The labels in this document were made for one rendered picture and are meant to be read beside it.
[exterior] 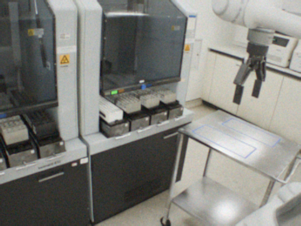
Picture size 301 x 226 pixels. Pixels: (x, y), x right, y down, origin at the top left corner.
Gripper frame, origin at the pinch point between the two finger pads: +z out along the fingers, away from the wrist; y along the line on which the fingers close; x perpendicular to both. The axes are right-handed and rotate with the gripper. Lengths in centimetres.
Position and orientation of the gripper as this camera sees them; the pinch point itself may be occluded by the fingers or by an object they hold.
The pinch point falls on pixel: (246, 97)
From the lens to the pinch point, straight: 101.2
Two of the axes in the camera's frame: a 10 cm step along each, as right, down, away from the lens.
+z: -0.9, 9.0, 4.2
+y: 7.7, -2.1, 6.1
